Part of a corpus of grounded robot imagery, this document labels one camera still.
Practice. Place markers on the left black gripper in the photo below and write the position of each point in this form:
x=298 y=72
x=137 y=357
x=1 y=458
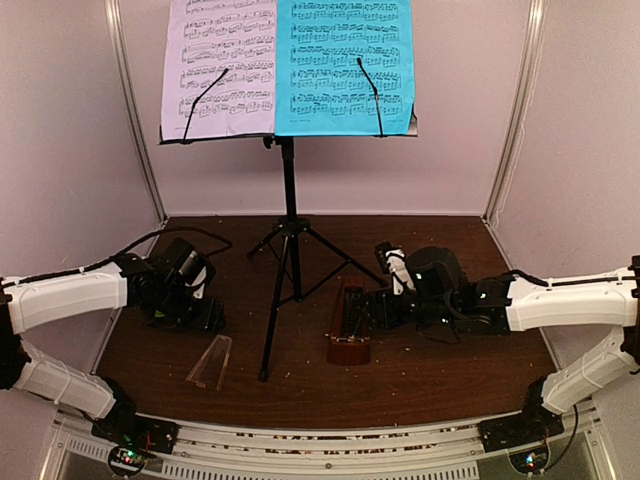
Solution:
x=207 y=318

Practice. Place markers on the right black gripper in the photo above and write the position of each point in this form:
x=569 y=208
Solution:
x=381 y=306

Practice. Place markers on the wooden metronome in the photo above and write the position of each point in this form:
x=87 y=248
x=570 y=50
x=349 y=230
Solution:
x=349 y=338

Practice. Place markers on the clear plastic metronome cover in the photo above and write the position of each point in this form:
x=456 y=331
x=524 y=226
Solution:
x=210 y=369

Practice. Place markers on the black perforated music stand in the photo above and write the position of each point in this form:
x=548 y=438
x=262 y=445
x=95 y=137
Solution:
x=290 y=227

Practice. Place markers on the cyan paper sheet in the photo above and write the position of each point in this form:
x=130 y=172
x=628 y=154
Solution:
x=344 y=68

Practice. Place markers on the lilac sheet music paper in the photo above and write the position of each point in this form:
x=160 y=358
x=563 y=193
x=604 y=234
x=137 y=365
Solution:
x=219 y=70

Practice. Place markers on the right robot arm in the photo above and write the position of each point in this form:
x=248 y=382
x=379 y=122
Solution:
x=430 y=287

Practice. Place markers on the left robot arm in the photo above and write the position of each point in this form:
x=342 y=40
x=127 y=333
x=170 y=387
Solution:
x=171 y=285

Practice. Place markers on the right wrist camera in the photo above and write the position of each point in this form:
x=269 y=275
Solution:
x=392 y=261

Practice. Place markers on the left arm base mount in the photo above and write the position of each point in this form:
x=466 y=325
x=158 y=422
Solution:
x=138 y=441

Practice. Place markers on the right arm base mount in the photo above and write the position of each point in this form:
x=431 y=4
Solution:
x=525 y=439

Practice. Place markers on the aluminium front rail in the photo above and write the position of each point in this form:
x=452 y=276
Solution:
x=446 y=450

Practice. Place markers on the left aluminium frame post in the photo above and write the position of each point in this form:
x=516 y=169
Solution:
x=117 y=36

